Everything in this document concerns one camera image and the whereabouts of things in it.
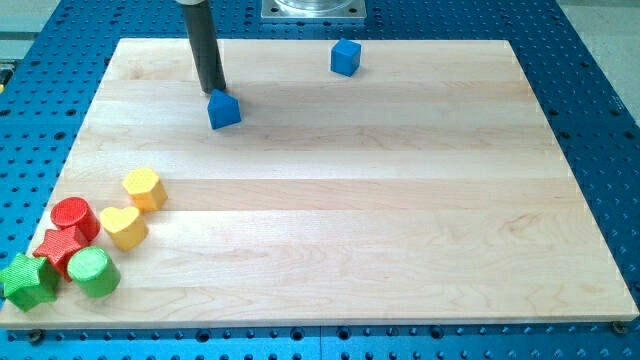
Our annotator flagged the blue cube block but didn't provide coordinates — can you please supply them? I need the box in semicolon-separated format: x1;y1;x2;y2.
330;38;362;77

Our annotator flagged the blue triangle block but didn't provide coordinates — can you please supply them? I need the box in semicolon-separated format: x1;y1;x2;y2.
207;89;241;130

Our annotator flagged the green cylinder block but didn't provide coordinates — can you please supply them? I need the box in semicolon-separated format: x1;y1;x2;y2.
67;246;121;298

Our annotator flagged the red cylinder block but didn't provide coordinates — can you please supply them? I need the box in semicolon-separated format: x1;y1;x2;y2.
50;197;101;242

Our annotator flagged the yellow hexagon block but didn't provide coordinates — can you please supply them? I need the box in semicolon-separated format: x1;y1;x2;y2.
122;168;168;212

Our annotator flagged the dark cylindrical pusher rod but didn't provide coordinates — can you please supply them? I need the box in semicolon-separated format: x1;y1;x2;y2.
177;0;226;94

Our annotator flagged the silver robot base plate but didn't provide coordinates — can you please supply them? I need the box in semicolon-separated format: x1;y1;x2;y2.
261;0;367;20

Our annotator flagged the yellow heart block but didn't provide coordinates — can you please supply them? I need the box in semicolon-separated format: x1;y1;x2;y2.
99;206;148;251

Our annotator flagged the green star block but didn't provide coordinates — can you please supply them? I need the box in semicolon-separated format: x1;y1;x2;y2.
1;253;61;312

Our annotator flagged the red star block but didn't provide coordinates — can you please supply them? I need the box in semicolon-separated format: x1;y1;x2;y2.
32;226;89;282

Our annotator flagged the light wooden board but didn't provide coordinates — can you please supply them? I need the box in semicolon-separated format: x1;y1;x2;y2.
1;38;638;329

